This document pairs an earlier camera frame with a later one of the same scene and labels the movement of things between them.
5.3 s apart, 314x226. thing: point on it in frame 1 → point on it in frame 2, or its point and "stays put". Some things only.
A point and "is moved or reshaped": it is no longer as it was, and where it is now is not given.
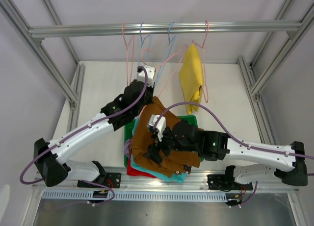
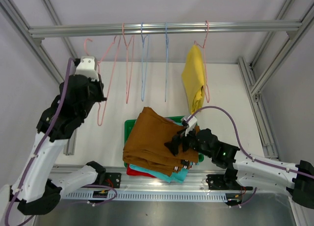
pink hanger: (166, 62) → (98, 63)
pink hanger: (132, 37) stays put
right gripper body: (164, 145) → (189, 141)
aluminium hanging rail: (47, 32) stays put
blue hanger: (170, 45) → (167, 45)
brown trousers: (143, 136) is moved or reshaped
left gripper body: (148, 98) → (96, 92)
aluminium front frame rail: (143, 184) stays put
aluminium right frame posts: (255, 95) stays put
